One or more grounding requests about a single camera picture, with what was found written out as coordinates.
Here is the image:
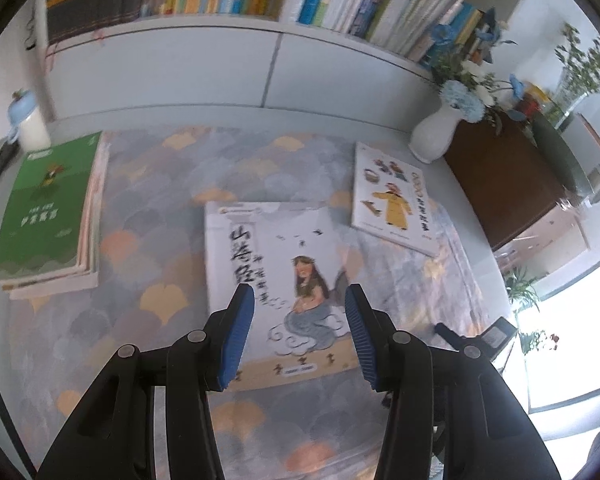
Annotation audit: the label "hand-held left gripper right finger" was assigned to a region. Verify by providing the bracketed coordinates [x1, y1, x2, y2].
[344, 283, 556, 480]

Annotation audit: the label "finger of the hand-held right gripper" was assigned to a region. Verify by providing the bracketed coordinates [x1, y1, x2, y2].
[434, 322, 465, 350]

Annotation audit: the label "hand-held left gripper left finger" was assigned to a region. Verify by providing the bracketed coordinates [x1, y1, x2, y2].
[37, 283, 256, 480]

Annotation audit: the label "large white picture book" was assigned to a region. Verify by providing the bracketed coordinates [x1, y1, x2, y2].
[203, 201, 361, 393]

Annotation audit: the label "white book with robed figure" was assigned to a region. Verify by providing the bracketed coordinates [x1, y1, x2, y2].
[350, 141, 443, 258]

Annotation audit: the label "stack of thin books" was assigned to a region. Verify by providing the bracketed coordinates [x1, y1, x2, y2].
[0, 137, 112, 302]

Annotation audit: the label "green book with bird picture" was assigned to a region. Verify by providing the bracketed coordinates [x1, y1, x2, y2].
[0, 131, 103, 281]

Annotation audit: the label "green potted plant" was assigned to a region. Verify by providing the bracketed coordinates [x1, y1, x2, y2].
[522, 330, 561, 356]
[502, 265, 543, 311]

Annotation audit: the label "brown wooden cabinet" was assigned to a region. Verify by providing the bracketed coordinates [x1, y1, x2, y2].
[442, 115, 591, 253]

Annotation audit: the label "dark green ribbed cushion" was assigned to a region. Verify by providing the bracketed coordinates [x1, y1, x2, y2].
[532, 110, 583, 193]

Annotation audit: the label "yellow box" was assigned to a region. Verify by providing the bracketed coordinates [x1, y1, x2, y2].
[522, 82, 553, 116]

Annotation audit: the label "glass vase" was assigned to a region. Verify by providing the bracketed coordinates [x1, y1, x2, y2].
[555, 67, 593, 126]

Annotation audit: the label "white bookshelf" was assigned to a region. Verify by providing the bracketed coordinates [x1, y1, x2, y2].
[32, 0, 538, 126]

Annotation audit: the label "baby bottle with blue cap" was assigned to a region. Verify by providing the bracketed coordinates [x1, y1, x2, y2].
[7, 89, 52, 152]

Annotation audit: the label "green leafy branches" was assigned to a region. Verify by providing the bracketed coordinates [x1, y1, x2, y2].
[552, 22, 600, 111]

